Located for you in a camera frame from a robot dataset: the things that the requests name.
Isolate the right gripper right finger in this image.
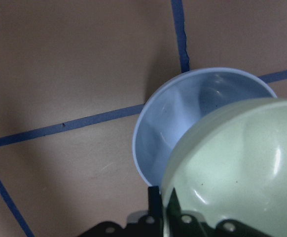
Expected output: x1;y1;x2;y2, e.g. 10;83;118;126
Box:
166;188;181;217

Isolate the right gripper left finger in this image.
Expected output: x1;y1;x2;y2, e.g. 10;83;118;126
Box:
147;186;163;217

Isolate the green bowl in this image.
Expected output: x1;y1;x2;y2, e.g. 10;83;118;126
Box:
161;98;287;237

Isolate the blue bowl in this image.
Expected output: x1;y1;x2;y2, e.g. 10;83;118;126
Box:
132;67;276;186

